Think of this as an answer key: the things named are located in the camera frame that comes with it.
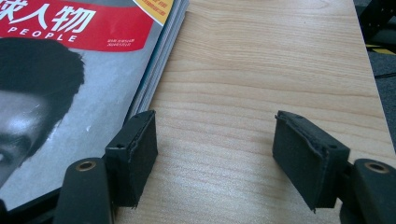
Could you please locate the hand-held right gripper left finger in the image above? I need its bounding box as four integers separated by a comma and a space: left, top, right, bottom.
104, 109, 159, 209

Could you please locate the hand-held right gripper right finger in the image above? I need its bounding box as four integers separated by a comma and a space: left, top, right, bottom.
272, 109, 351, 213

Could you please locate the magazine with portrait cover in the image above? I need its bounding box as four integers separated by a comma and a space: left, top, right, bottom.
0, 0, 191, 216

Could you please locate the black stand base striped tape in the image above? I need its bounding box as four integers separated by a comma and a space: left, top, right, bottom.
354, 0, 396, 56

